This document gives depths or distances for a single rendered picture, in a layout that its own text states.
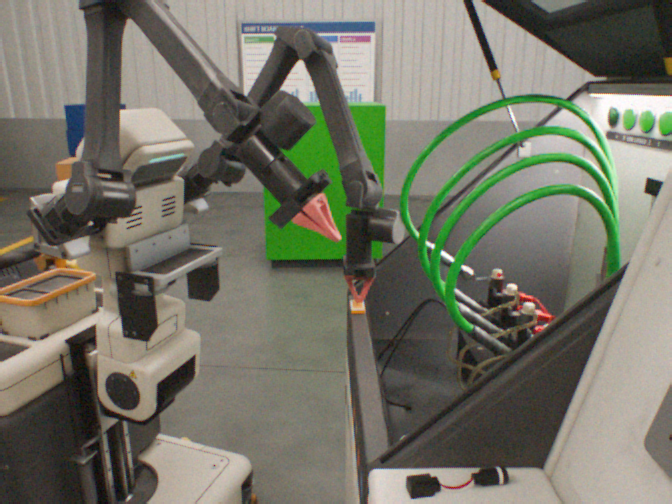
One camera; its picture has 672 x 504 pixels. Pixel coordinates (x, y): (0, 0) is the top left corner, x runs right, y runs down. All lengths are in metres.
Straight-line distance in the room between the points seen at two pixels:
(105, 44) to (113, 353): 0.70
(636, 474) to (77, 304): 1.40
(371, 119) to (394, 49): 3.30
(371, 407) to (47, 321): 0.97
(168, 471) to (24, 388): 0.58
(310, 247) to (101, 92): 3.40
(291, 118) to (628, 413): 0.55
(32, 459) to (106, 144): 0.86
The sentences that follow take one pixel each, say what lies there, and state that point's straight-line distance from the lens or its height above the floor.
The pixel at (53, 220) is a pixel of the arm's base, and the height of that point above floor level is 1.19.
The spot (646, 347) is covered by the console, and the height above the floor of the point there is 1.19.
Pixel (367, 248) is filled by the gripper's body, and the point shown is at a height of 1.10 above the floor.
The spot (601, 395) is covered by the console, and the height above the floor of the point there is 1.11.
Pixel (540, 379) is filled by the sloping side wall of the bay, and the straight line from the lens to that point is 0.71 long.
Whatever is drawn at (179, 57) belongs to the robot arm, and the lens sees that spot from 0.98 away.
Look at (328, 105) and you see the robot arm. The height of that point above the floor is 1.40.
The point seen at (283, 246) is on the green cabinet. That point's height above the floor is 0.20.
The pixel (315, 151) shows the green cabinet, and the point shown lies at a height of 0.96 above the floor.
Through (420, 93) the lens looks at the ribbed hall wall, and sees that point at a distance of 7.44.
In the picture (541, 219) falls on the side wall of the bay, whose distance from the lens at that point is 1.37.
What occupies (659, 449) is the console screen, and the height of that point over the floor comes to 1.12.
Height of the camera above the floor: 1.44
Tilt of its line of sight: 17 degrees down
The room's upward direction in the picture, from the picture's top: straight up
